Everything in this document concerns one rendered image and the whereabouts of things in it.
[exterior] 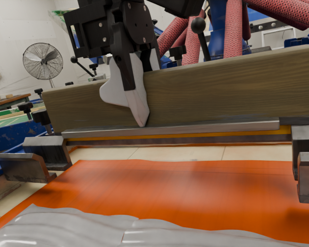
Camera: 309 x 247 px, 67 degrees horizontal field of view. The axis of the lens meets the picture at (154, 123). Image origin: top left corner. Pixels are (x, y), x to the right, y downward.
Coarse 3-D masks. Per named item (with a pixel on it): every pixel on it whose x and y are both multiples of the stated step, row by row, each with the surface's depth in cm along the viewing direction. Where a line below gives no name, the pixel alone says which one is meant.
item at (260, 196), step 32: (224, 160) 35; (256, 160) 33; (160, 192) 30; (192, 192) 29; (224, 192) 28; (256, 192) 27; (288, 192) 25; (192, 224) 24; (224, 224) 23; (256, 224) 22; (288, 224) 21
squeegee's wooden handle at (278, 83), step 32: (192, 64) 27; (224, 64) 24; (256, 64) 23; (288, 64) 22; (64, 96) 35; (96, 96) 32; (160, 96) 28; (192, 96) 27; (224, 96) 25; (256, 96) 24; (288, 96) 23; (64, 128) 37
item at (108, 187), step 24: (72, 168) 43; (96, 168) 41; (120, 168) 39; (144, 168) 37; (168, 168) 36; (48, 192) 36; (72, 192) 35; (96, 192) 34; (120, 192) 32; (144, 192) 31
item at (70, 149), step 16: (160, 144) 44; (176, 144) 43; (192, 144) 41; (208, 144) 40; (224, 144) 39; (240, 144) 38; (256, 144) 37; (272, 144) 36; (288, 144) 35; (0, 176) 38; (0, 192) 37
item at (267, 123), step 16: (96, 128) 34; (112, 128) 32; (128, 128) 31; (144, 128) 29; (160, 128) 29; (176, 128) 28; (192, 128) 27; (208, 128) 26; (224, 128) 25; (240, 128) 25; (256, 128) 24; (272, 128) 23
